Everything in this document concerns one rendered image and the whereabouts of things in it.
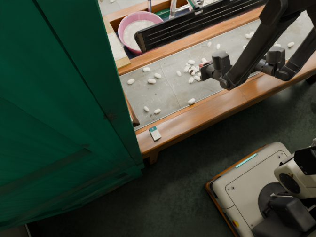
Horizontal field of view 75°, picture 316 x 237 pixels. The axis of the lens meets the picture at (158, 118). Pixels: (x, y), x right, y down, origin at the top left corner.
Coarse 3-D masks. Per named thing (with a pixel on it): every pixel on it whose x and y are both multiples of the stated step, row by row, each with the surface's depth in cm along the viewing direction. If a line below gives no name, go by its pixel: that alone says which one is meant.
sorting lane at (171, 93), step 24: (312, 24) 122; (192, 48) 113; (216, 48) 114; (240, 48) 114; (288, 48) 116; (144, 72) 108; (168, 72) 108; (144, 96) 103; (168, 96) 104; (192, 96) 104; (144, 120) 99
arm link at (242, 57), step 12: (276, 0) 42; (264, 12) 47; (276, 12) 44; (300, 12) 48; (264, 24) 48; (276, 24) 48; (288, 24) 49; (252, 36) 58; (264, 36) 54; (276, 36) 52; (252, 48) 60; (264, 48) 57; (240, 60) 68; (252, 60) 62; (228, 72) 76; (240, 72) 71; (240, 84) 80
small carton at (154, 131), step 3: (153, 126) 94; (150, 129) 93; (153, 129) 93; (156, 129) 93; (150, 132) 93; (153, 132) 93; (156, 132) 93; (153, 135) 92; (156, 135) 92; (159, 135) 93; (153, 138) 92; (156, 138) 92; (159, 138) 94
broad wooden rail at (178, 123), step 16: (304, 64) 110; (256, 80) 106; (272, 80) 106; (224, 96) 102; (240, 96) 102; (256, 96) 103; (176, 112) 100; (192, 112) 99; (208, 112) 99; (224, 112) 99; (144, 128) 97; (160, 128) 96; (176, 128) 96; (192, 128) 96; (144, 144) 93; (160, 144) 94
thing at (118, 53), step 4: (112, 32) 110; (108, 36) 109; (112, 36) 109; (112, 40) 109; (116, 40) 109; (112, 44) 108; (116, 44) 108; (112, 48) 107; (116, 48) 107; (120, 48) 107; (112, 52) 106; (116, 52) 106; (120, 52) 106; (124, 52) 107; (116, 56) 106; (120, 56) 106; (124, 56) 106; (116, 60) 105
